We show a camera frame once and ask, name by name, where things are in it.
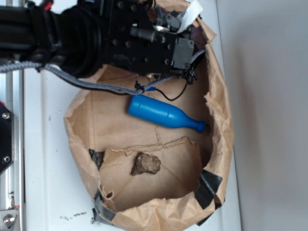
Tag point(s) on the aluminium frame rail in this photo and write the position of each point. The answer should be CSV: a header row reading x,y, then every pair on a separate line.
x,y
12,195

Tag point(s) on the black mounting bracket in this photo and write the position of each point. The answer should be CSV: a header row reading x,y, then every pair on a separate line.
x,y
6,138

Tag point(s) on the brown paper bag tray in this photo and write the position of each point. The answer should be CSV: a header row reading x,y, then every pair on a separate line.
x,y
192,182

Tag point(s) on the blue plastic bottle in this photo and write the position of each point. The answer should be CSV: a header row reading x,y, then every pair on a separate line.
x,y
162,113

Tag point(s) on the brown rock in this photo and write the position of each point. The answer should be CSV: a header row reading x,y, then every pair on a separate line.
x,y
145,163

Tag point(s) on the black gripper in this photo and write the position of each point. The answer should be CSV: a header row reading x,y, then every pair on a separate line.
x,y
146,43

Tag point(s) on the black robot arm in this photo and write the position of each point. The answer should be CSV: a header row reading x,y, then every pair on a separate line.
x,y
81,39

